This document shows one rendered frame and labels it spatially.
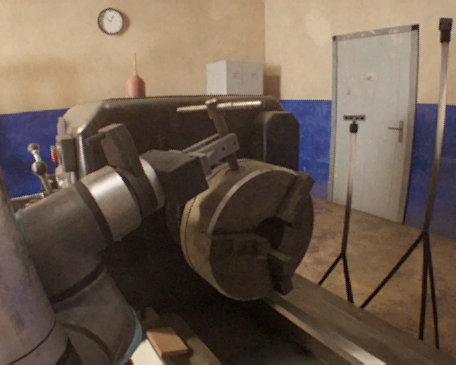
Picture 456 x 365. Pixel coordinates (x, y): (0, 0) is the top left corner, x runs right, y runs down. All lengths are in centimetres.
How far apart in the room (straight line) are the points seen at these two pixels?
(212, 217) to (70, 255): 22
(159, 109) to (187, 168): 26
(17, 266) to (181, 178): 22
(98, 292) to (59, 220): 9
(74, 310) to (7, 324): 14
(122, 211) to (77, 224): 5
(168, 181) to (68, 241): 13
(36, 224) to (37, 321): 13
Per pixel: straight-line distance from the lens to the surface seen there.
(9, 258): 25
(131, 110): 61
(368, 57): 389
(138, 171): 39
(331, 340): 73
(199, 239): 49
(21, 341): 27
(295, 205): 54
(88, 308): 39
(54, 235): 36
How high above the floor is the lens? 132
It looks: 15 degrees down
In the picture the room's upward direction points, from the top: 1 degrees counter-clockwise
